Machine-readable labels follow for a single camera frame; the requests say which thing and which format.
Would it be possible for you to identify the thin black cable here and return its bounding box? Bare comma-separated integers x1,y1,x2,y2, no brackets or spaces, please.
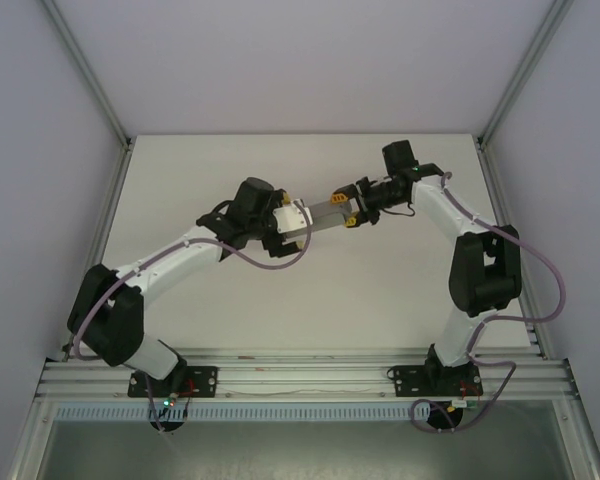
379,201,417,219

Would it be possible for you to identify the aluminium frame post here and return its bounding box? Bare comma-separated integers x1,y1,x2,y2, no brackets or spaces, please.
39,0,134,149
477,0,575,149

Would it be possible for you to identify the aluminium lower frame bar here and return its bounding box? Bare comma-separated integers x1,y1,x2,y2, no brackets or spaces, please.
554,399,600,480
7,399,56,480

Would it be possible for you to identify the grey cardboard box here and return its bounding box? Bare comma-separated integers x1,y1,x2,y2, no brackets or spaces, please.
299,198,354,236

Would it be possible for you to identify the aluminium table side rail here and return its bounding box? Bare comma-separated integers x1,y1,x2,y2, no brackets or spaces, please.
477,142,549,359
62,144,134,361

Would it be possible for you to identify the round black cable grommet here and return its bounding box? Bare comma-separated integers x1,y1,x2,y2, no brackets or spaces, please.
149,417,186,434
426,402,465,432

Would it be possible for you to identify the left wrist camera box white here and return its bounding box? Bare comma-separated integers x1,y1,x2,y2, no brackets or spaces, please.
271,199,315,242

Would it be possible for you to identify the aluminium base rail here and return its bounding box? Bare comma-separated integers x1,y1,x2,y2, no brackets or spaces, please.
35,352,579,401

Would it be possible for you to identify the slotted grey cable duct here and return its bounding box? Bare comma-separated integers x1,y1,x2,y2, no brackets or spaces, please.
53,404,434,422

